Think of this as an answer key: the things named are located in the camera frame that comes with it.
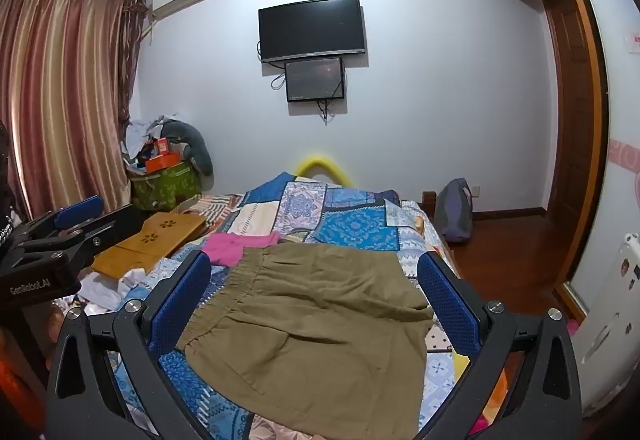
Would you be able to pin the wooden bed frame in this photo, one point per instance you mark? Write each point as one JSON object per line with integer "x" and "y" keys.
{"x": 429, "y": 197}

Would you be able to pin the blue patchwork quilt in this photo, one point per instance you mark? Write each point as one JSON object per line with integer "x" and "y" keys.
{"x": 350, "y": 225}

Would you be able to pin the wooden lap desk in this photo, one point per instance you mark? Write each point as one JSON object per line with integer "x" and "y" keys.
{"x": 145, "y": 240}

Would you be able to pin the pink pants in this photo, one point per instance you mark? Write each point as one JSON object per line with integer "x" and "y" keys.
{"x": 225, "y": 247}

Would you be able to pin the white cloth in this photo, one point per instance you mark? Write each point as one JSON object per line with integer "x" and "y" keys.
{"x": 105, "y": 290}

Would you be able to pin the khaki pants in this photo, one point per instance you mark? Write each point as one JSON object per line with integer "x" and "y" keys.
{"x": 310, "y": 330}

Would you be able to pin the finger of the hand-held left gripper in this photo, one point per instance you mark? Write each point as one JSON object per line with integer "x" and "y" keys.
{"x": 115, "y": 222}
{"x": 80, "y": 209}

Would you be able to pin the small black wall monitor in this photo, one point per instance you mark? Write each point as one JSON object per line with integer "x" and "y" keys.
{"x": 315, "y": 78}

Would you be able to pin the yellow foam arc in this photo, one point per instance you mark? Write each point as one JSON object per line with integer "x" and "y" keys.
{"x": 320, "y": 163}

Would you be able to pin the striped orange bedsheet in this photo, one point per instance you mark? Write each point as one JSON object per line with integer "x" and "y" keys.
{"x": 215, "y": 210}

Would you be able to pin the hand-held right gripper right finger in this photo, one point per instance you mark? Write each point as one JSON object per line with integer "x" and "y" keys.
{"x": 447, "y": 302}

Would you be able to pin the pile of white clothes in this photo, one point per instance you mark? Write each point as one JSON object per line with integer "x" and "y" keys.
{"x": 140, "y": 135}

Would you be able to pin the grey plush toy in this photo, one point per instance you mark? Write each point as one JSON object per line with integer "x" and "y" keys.
{"x": 197, "y": 145}

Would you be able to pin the white appliance with stickers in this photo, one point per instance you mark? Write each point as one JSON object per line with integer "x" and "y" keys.
{"x": 615, "y": 320}

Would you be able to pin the person's left forearm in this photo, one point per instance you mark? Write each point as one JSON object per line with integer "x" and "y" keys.
{"x": 15, "y": 375}

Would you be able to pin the grey backpack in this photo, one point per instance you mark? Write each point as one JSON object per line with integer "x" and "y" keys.
{"x": 452, "y": 215}

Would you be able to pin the orange flat box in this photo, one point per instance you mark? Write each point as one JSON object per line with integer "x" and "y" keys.
{"x": 162, "y": 163}

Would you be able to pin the green bag with orange items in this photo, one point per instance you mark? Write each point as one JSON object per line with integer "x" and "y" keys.
{"x": 165, "y": 187}

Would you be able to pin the large black wall television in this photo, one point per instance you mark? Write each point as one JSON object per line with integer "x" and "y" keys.
{"x": 310, "y": 28}

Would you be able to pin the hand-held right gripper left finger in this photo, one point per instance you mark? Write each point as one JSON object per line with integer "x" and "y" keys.
{"x": 182, "y": 302}

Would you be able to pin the small red box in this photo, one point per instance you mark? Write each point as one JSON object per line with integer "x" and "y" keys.
{"x": 163, "y": 147}

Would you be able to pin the wooden door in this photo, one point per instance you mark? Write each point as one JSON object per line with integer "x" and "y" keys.
{"x": 570, "y": 120}

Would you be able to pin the striped brown curtain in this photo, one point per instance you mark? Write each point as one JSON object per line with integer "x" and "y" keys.
{"x": 65, "y": 95}

